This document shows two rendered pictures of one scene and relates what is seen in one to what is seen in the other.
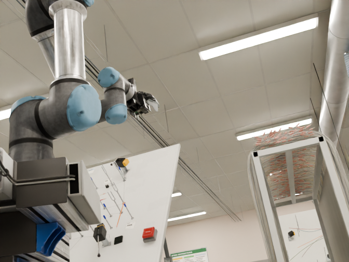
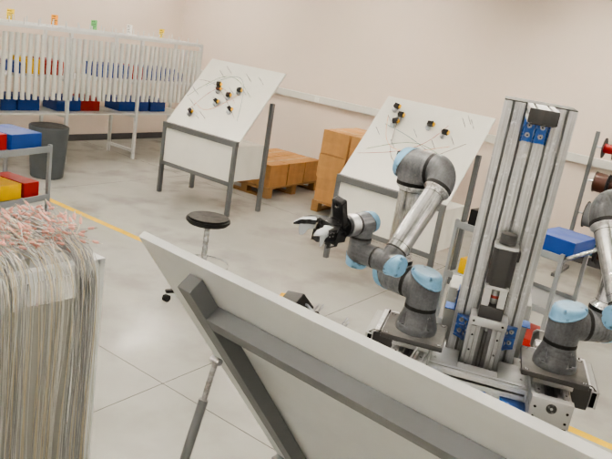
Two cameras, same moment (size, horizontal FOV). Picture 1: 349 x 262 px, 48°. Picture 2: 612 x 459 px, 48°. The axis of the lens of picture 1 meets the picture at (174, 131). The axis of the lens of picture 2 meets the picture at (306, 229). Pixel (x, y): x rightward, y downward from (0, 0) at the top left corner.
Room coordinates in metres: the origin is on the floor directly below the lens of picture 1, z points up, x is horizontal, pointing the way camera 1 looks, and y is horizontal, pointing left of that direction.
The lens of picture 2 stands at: (3.35, 0.79, 2.14)
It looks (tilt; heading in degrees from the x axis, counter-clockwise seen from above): 16 degrees down; 200
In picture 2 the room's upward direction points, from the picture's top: 9 degrees clockwise
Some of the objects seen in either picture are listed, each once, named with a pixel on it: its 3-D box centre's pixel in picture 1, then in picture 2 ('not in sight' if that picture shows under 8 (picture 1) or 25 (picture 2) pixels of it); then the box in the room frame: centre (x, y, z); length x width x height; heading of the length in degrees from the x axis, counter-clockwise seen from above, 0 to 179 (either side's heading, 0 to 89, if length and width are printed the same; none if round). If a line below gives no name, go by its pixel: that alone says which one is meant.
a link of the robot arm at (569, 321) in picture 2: not in sight; (567, 321); (0.93, 0.90, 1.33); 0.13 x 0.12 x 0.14; 122
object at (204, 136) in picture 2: not in sight; (219, 134); (-3.84, -3.16, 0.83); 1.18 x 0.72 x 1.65; 76
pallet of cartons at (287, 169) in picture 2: not in sight; (272, 171); (-5.24, -3.03, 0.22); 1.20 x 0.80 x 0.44; 169
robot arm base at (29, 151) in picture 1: (30, 162); (418, 316); (0.99, 0.40, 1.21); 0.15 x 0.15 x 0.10
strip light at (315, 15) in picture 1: (256, 38); not in sight; (3.44, -1.01, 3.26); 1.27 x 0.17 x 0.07; 76
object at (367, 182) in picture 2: not in sight; (405, 190); (-3.13, -0.65, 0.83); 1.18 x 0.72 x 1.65; 75
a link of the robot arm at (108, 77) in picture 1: (113, 82); (363, 223); (1.19, 0.19, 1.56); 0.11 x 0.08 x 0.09; 161
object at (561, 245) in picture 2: not in sight; (516, 291); (-1.78, 0.63, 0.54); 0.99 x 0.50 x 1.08; 70
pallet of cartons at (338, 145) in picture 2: not in sight; (373, 178); (-4.87, -1.48, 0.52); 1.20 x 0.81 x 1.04; 78
